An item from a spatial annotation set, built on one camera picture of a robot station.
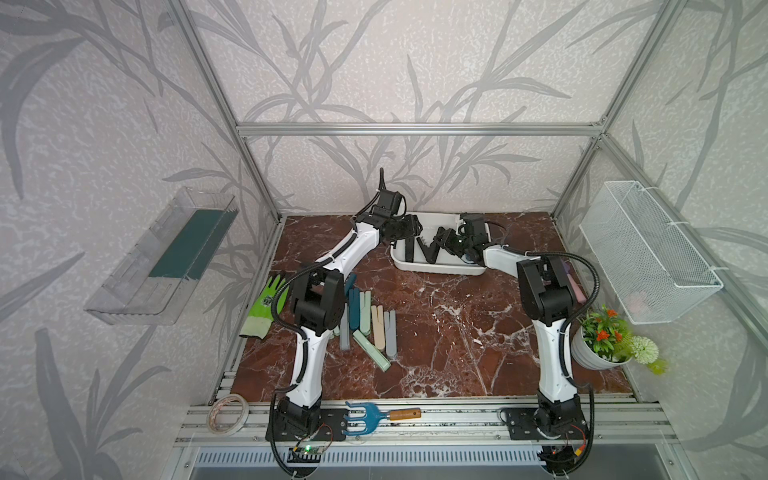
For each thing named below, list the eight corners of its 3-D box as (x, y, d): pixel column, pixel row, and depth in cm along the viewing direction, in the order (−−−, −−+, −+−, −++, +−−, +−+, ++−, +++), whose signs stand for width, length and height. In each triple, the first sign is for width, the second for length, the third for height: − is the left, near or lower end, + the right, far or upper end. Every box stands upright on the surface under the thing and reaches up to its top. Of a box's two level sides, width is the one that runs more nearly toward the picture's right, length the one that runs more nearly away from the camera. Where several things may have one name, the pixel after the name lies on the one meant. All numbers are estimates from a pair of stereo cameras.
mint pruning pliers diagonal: (352, 337, 90) (350, 333, 88) (359, 331, 92) (358, 327, 89) (383, 373, 84) (383, 369, 81) (391, 365, 85) (390, 362, 83)
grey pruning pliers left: (341, 350, 88) (339, 347, 85) (340, 307, 97) (339, 303, 94) (350, 349, 88) (349, 345, 86) (348, 306, 97) (347, 302, 95)
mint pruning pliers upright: (359, 335, 90) (358, 333, 88) (360, 294, 99) (359, 290, 98) (370, 335, 90) (369, 332, 89) (370, 293, 99) (370, 290, 98)
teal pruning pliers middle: (349, 330, 92) (347, 326, 90) (349, 292, 100) (348, 288, 98) (360, 329, 92) (359, 325, 90) (360, 291, 101) (359, 287, 99)
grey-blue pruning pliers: (385, 358, 87) (385, 354, 84) (384, 315, 95) (384, 311, 93) (397, 357, 87) (397, 353, 84) (395, 314, 95) (395, 310, 93)
